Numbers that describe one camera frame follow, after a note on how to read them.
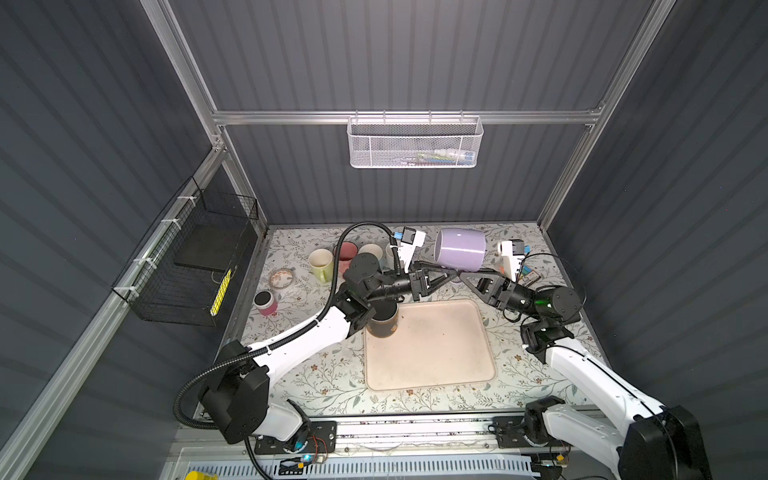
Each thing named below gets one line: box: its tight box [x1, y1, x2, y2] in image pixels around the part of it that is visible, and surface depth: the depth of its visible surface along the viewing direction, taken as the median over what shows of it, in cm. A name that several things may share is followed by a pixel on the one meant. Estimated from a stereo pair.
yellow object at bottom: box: [185, 471, 219, 480], surface depth 65 cm
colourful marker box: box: [518, 265, 541, 287], surface depth 104 cm
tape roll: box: [268, 267, 295, 289], surface depth 107 cm
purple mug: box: [434, 228, 487, 272], surface depth 59 cm
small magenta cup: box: [252, 290, 278, 316], surface depth 96 cm
